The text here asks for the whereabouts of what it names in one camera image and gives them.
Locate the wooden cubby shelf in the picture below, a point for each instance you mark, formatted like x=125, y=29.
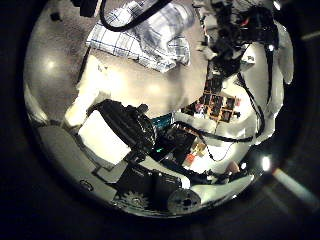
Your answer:
x=216, y=103

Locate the small black object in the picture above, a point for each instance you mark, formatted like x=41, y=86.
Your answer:
x=55, y=16

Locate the teal box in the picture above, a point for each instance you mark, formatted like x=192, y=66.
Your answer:
x=163, y=120

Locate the blue white plaid shirt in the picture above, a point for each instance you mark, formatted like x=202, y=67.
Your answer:
x=156, y=43

